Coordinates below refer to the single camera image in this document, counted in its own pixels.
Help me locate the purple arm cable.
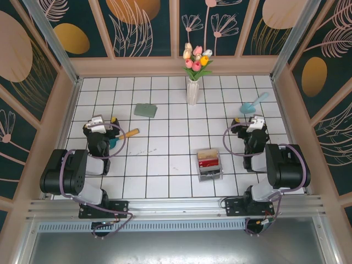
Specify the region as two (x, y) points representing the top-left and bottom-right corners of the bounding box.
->
(59, 122), (133, 239)
(222, 122), (310, 237)

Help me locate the aluminium rail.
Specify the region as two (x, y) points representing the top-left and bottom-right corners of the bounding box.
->
(26, 195), (328, 221)

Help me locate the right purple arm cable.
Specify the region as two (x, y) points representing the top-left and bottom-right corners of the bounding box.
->
(222, 122), (310, 237)

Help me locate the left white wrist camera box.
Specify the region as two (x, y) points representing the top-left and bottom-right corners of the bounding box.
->
(87, 115), (109, 134)

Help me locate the green card holder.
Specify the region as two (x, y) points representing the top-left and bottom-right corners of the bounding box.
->
(134, 103), (158, 119)

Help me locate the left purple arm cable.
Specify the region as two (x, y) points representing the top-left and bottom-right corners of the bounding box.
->
(59, 122), (133, 239)

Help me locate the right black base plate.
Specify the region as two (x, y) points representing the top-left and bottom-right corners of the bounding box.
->
(224, 198), (276, 218)

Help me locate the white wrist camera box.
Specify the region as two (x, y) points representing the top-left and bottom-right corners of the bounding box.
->
(246, 115), (266, 134)
(87, 115), (109, 134)

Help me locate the clear acrylic card box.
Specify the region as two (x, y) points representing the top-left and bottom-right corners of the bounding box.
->
(196, 148), (223, 183)

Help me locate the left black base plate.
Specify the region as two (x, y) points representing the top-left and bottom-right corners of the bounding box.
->
(78, 200), (129, 219)

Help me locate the white ribbed vase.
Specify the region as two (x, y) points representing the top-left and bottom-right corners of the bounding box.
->
(186, 77), (199, 106)

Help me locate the gold credit card stack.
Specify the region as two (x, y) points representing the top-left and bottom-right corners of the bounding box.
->
(198, 150), (219, 160)

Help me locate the aluminium corner post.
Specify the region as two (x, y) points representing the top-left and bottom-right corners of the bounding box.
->
(269, 0), (322, 80)
(23, 0), (83, 85)

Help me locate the light blue trowel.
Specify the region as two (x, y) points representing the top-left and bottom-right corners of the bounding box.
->
(238, 92), (270, 115)

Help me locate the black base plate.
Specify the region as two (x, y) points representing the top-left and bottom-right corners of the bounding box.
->
(78, 200), (129, 219)
(224, 198), (276, 218)

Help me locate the artificial tulip bouquet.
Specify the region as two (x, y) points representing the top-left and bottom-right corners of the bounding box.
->
(182, 42), (214, 82)

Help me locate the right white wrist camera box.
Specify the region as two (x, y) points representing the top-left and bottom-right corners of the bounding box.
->
(246, 115), (266, 134)

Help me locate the black round cable port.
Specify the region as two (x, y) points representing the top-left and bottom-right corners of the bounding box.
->
(244, 218), (273, 237)
(90, 221), (109, 239)

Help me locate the slotted grey cable duct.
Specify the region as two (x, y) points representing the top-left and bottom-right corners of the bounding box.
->
(37, 219), (248, 232)

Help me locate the teal rake wooden handle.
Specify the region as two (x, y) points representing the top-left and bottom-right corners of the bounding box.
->
(108, 128), (140, 151)

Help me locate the red credit card stack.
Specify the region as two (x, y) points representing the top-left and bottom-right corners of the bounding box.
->
(198, 158), (221, 169)

